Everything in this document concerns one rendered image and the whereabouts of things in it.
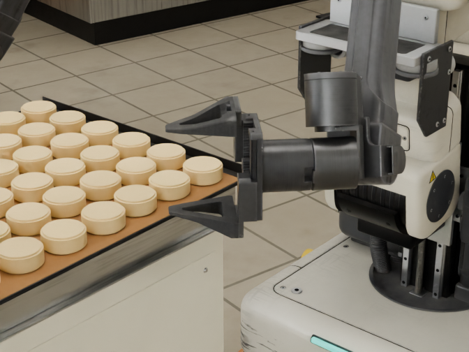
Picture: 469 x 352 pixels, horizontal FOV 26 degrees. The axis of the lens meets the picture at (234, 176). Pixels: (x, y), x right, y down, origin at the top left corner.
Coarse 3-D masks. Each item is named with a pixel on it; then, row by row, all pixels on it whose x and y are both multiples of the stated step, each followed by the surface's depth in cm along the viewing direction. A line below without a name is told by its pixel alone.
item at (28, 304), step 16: (224, 192) 129; (160, 224) 121; (176, 224) 124; (192, 224) 126; (128, 240) 118; (144, 240) 120; (160, 240) 122; (176, 240) 125; (96, 256) 115; (112, 256) 117; (128, 256) 119; (144, 256) 121; (80, 272) 113; (96, 272) 115; (112, 272) 117; (48, 288) 110; (64, 288) 112; (80, 288) 114; (16, 304) 107; (32, 304) 109; (48, 304) 111; (0, 320) 106; (16, 320) 108
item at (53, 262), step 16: (224, 176) 128; (192, 192) 124; (208, 192) 124; (160, 208) 120; (128, 224) 116; (144, 224) 116; (96, 240) 112; (112, 240) 112; (48, 256) 109; (64, 256) 109; (80, 256) 109; (0, 272) 106; (32, 272) 106; (48, 272) 106; (0, 288) 103; (16, 288) 103
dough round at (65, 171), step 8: (56, 160) 127; (64, 160) 127; (72, 160) 127; (48, 168) 125; (56, 168) 125; (64, 168) 125; (72, 168) 125; (80, 168) 125; (56, 176) 124; (64, 176) 124; (72, 176) 124; (80, 176) 125; (56, 184) 125; (64, 184) 124; (72, 184) 125
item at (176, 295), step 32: (160, 256) 122; (192, 256) 126; (96, 288) 115; (128, 288) 119; (160, 288) 123; (192, 288) 128; (32, 320) 109; (64, 320) 112; (96, 320) 116; (128, 320) 120; (160, 320) 125; (192, 320) 130
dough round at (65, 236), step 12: (48, 228) 111; (60, 228) 111; (72, 228) 111; (84, 228) 111; (48, 240) 109; (60, 240) 109; (72, 240) 109; (84, 240) 110; (60, 252) 109; (72, 252) 109
